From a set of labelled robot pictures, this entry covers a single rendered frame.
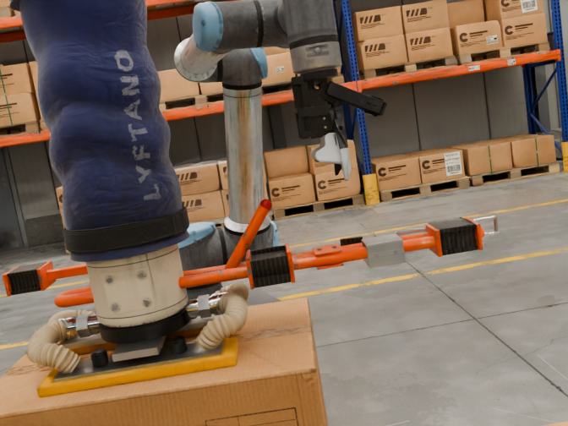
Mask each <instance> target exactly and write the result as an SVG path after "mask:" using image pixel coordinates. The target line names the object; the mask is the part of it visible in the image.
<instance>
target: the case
mask: <svg viewBox="0 0 568 426"><path fill-rule="evenodd" d="M231 337H236V338H237V339H238V359H237V365H235V366H232V367H227V368H221V369H212V370H206V371H201V372H196V373H191V374H181V375H176V376H171V377H165V378H159V379H154V380H145V381H140V382H134V383H129V384H124V385H114V386H108V387H103V388H98V389H93V390H83V391H78V392H72V393H67V394H62V395H56V396H47V397H42V398H40V397H39V396H38V392H37V388H38V386H39V385H40V384H41V383H42V381H43V380H44V379H45V378H46V377H47V376H48V375H49V374H50V372H51V371H52V370H53V369H54V367H53V368H52V367H48V366H47V367H44V366H38V365H37V364H36V363H32V362H31V361H30V360H29V357H28V355H27V353H26V354H25V355H24V356H23V357H22V358H21V359H20V360H19V361H18V362H17V363H16V364H15V365H14V366H13V367H12V368H10V369H9V370H8V371H7V372H6V373H5V374H4V375H3V376H2V377H1V378H0V426H328V422H327V417H326V410H325V401H324V395H323V390H322V384H321V378H320V369H319V363H318V358H317V352H316V346H315V341H314V331H313V326H312V320H311V314H310V308H309V299H308V298H299V299H293V300H287V301H281V302H275V303H265V304H259V305H254V306H248V317H247V320H246V324H245V325H244V326H243V328H242V329H241V330H240V331H236V333H235V335H230V336H229V337H227V336H226V338H231Z"/></svg>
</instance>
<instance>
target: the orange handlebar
mask: <svg viewBox="0 0 568 426"><path fill-rule="evenodd" d="M400 238H401V239H402V240H403V249H404V251H405V253H406V252H411V251H416V250H421V249H431V248H435V240H434V237H433V236H429V234H428V233H427V232H423V233H418V234H412V235H406V236H401V237H400ZM367 257H368V253H367V250H366V248H365V247H363V244H362V243H355V244H349V245H344V246H339V245H338V244H331V245H325V246H320V247H315V248H313V251H308V252H302V253H296V254H292V264H293V269H294V270H301V269H306V268H312V267H317V270H321V269H326V268H331V267H337V266H342V265H344V264H343V262H348V261H354V260H359V259H367ZM225 266H226V265H219V266H213V267H208V268H203V269H197V270H187V271H183V276H180V277H179V281H178V285H179V286H180V288H186V287H197V286H202V285H207V284H212V283H217V282H224V281H233V280H238V279H243V278H249V276H248V271H247V266H246V261H245V262H241V263H240V265H239V266H238V268H232V269H226V270H224V268H225ZM213 270H216V271H213ZM206 271H209V272H206ZM210 271H211V272H210ZM200 272H202V273H200ZM203 272H206V273H203ZM194 273H195V275H194ZM197 273H200V274H197ZM87 274H88V271H87V267H86V264H84V265H74V266H69V267H63V268H58V269H53V270H48V271H47V272H46V276H47V280H48V281H50V280H56V279H61V278H66V277H72V276H82V275H87ZM191 274H193V275H191ZM188 275H190V276H188ZM93 302H94V298H93V294H92V291H91V287H83V288H78V289H72V290H68V291H65V292H61V293H59V294H58V295H57V296H56V297H55V298H54V303H55V305H57V306H58V307H61V308H66V307H72V306H77V305H82V304H87V303H93Z"/></svg>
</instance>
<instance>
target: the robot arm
mask: <svg viewBox="0 0 568 426"><path fill-rule="evenodd" d="M271 46H277V47H280V48H283V49H290V54H291V59H292V70H293V73H294V74H300V76H298V77H292V78H291V82H292V93H293V98H294V104H295V109H296V111H295V113H296V119H297V124H298V134H299V138H302V139H316V138H320V145H319V146H318V147H316V148H314V149H313V150H311V151H310V156H311V157H312V158H313V159H316V160H317V161H319V162H326V163H333V165H334V171H335V175H338V174H339V172H340V170H341V168H342V171H343V175H344V179H345V181H347V180H348V179H349V176H350V174H351V171H352V168H351V161H350V155H349V149H348V143H347V135H346V130H345V122H344V116H343V111H342V107H341V104H342V103H343V102H344V103H346V104H348V105H351V106H353V107H357V108H359V109H362V110H364V112H365V113H368V115H369V116H375V117H377V116H381V115H383V114H384V112H385V109H386V107H387V103H386V102H384V101H383V99H380V98H379V97H378V96H367V95H365V94H363V93H360V92H358V91H355V90H352V89H349V88H347V87H345V86H342V85H339V84H337V83H334V82H331V81H330V82H329V83H327V79H331V78H335V77H337V76H338V71H337V68H339V67H340V66H341V65H342V63H341V52H340V46H339V41H338V34H337V28H336V18H335V12H334V6H333V0H248V1H230V2H211V1H208V2H205V3H198V4H197V5H196V6H195V7H194V12H193V34H192V35H191V37H190V38H188V39H185V40H184V41H182V42H181V43H180V44H179V45H178V46H177V49H176V51H175V53H174V65H175V68H176V70H177V71H178V73H179V74H180V75H181V76H182V77H183V78H185V79H186V80H188V81H192V82H198V83H213V82H222V88H223V98H224V114H225V130H226V148H227V180H228V196H229V213H230V214H229V215H228V216H227V217H226V218H225V220H224V227H218V228H216V225H215V224H214V223H213V222H199V223H194V224H190V225H189V228H188V229H187V231H188V233H189V237H188V238H187V239H185V240H184V241H182V242H181V243H178V249H179V253H180V259H181V263H182V267H183V271H187V270H197V269H203V268H208V267H213V266H219V265H226V264H227V262H228V260H229V259H230V257H231V255H232V253H233V251H234V249H235V248H236V247H237V245H238V242H239V240H240V239H241V237H242V235H243V233H244V232H245V230H246V228H247V226H248V224H249V223H250V221H251V219H252V217H253V216H254V213H255V211H256V210H257V208H258V207H259V203H260V201H261V200H262V199H264V175H263V142H262V108H261V86H262V79H266V78H267V77H268V64H267V59H266V55H265V49H264V47H271ZM315 83H318V84H317V87H318V89H316V88H315V87H314V84H315ZM299 126H300V127H299ZM275 246H279V236H278V233H277V228H276V224H275V223H274V222H273V221H271V220H270V218H269V216H266V218H265V220H264V221H263V223H262V225H261V227H260V228H259V230H258V232H257V234H256V235H255V237H254V240H253V242H252V243H251V244H250V246H249V248H248V249H250V251H251V250H255V249H265V248H270V247H275ZM222 287H223V285H222V284H221V282H217V283H212V284H207V285H202V286H197V287H186V290H187V295H188V300H189V299H195V298H198V296H201V295H206V294H209V296H211V295H212V294H213V293H216V291H220V290H221V288H222Z"/></svg>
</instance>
